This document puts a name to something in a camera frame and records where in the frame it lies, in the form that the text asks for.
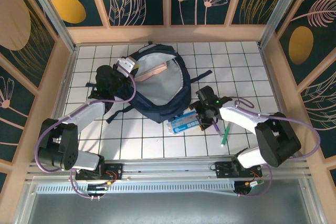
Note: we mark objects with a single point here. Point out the peach fabric pouch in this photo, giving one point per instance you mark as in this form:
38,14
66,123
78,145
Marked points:
152,73

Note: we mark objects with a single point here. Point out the clear blue pencil case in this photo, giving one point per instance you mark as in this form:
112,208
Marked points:
181,125

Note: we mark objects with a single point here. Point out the navy blue backpack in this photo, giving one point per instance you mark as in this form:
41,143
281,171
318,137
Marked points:
157,93

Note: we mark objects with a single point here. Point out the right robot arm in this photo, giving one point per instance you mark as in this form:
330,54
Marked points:
241,115

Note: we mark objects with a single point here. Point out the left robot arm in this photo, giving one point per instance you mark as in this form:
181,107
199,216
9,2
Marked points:
86,113

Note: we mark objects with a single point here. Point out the purple marker pen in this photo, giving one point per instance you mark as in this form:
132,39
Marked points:
217,128

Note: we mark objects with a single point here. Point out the green marker pen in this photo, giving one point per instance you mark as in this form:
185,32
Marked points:
225,136

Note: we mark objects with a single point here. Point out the grey metal sheet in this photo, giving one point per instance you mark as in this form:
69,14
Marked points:
168,208

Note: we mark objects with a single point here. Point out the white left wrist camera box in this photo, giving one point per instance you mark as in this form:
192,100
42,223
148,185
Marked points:
126,64

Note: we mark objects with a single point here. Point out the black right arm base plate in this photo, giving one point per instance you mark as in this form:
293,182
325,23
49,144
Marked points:
223,169

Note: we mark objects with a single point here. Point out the aluminium mounting rail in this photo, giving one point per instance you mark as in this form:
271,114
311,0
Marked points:
168,169

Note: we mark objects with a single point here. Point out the aluminium frame post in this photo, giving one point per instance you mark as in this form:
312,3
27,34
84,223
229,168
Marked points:
278,9
52,14

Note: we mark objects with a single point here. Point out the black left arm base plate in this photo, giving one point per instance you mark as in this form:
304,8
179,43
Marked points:
113,170

